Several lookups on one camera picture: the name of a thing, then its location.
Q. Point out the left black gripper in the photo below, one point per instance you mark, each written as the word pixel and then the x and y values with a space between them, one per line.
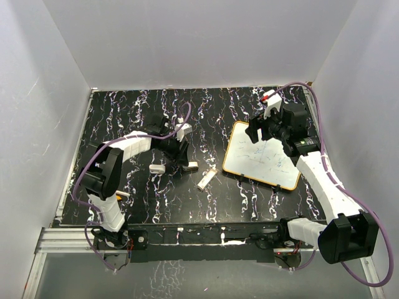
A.
pixel 178 156

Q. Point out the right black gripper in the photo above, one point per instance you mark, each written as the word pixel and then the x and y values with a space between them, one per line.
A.
pixel 255 123

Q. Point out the beige stapler top cover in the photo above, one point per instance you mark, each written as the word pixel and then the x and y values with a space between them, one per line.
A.
pixel 157 168

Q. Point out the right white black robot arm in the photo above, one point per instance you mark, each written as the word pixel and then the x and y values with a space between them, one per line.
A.
pixel 350 232

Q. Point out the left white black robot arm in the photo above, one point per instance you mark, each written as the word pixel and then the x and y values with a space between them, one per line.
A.
pixel 101 176

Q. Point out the orange framed whiteboard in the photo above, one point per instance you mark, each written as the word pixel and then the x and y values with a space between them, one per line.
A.
pixel 264 161

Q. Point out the white marker pen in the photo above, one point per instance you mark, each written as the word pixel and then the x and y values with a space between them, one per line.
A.
pixel 121 193

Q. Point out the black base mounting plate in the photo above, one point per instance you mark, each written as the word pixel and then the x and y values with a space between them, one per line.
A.
pixel 253 252

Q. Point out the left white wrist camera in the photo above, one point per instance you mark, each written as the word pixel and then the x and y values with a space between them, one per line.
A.
pixel 182 129

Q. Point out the aluminium frame rail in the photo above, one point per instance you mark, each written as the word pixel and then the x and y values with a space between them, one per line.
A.
pixel 141 237

